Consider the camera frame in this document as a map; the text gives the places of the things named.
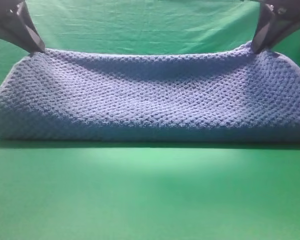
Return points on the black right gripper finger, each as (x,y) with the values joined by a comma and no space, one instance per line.
(264,36)
(287,22)

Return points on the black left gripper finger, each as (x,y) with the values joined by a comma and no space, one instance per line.
(25,31)
(6,21)

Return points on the blue waffle weave towel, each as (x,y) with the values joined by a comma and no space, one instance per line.
(230,96)

